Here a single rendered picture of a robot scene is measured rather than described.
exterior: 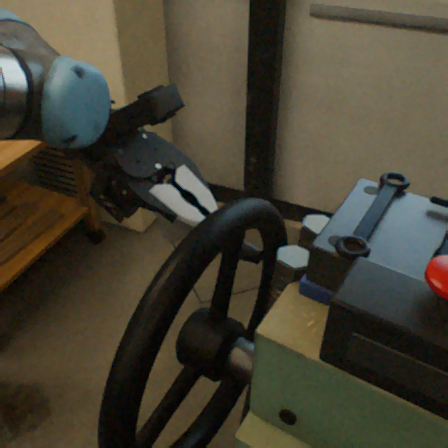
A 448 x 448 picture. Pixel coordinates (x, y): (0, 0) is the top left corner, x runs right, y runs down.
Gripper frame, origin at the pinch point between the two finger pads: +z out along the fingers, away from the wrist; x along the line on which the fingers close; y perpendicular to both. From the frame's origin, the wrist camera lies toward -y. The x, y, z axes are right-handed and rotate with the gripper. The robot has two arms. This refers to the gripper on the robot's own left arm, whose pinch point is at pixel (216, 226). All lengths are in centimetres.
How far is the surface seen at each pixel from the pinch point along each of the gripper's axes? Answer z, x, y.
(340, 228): 6.9, 11.2, -20.5
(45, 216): -52, -43, 106
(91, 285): -25, -40, 113
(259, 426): 12.6, 18.3, -8.8
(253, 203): 1.6, 4.4, -10.6
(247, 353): 10.2, 10.7, -2.5
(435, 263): 10.6, 14.3, -25.4
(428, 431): 16.7, 17.8, -20.0
